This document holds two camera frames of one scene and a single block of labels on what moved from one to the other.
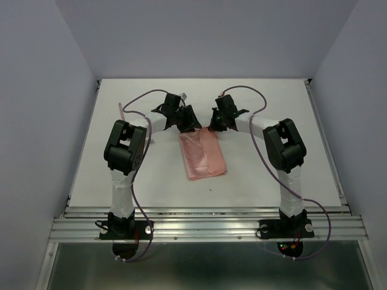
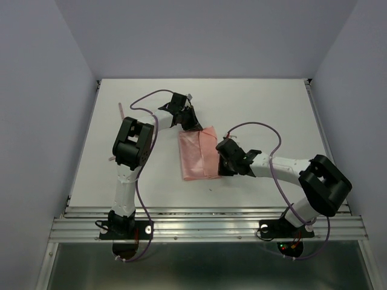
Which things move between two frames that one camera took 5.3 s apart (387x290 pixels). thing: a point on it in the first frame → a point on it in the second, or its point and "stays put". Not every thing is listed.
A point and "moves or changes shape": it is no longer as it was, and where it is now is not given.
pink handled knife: x=120 y=106 stays put
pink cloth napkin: x=203 y=153 moves or changes shape
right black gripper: x=213 y=125 → x=222 y=171
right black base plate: x=286 y=229 stays put
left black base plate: x=125 y=230 stays put
